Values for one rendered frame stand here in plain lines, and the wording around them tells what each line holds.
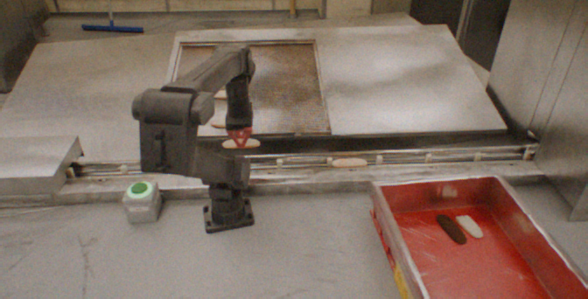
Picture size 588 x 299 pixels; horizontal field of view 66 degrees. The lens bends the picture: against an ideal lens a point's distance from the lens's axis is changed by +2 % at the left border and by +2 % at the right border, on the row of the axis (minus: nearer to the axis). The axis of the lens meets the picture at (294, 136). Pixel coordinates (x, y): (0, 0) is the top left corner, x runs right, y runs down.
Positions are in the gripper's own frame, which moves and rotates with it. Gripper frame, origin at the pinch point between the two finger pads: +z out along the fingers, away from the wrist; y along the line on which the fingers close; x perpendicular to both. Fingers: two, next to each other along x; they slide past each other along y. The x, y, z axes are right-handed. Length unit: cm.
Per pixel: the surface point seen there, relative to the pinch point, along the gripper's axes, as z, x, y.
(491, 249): 11, -58, -30
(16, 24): 59, 183, 240
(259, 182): 7.3, -4.6, -8.6
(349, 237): 11.2, -26.0, -25.0
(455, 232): 10, -51, -26
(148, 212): 7.7, 22.1, -17.4
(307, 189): 9.4, -17.2, -9.6
